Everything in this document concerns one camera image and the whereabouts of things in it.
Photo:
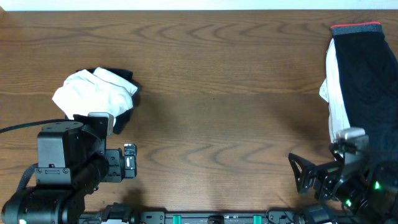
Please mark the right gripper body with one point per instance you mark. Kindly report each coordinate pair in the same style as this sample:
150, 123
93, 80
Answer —
333, 185

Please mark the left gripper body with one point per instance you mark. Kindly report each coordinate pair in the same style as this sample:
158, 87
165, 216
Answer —
115, 165

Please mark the white robot-print t-shirt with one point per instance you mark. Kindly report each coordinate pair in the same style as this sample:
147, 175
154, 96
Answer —
93, 93

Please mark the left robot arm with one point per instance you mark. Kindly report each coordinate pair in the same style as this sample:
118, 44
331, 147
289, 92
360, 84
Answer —
31, 204

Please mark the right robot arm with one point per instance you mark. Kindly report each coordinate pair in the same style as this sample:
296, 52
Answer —
359, 186

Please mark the folded black shirt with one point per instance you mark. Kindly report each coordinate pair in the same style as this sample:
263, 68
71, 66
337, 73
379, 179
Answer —
124, 93

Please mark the white garment under pile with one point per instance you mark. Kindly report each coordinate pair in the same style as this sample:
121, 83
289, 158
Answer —
330, 91

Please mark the black garment with red trim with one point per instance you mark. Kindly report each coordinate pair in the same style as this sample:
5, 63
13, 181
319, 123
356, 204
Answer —
368, 81

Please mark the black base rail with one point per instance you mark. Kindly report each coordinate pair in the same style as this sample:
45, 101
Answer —
122, 213

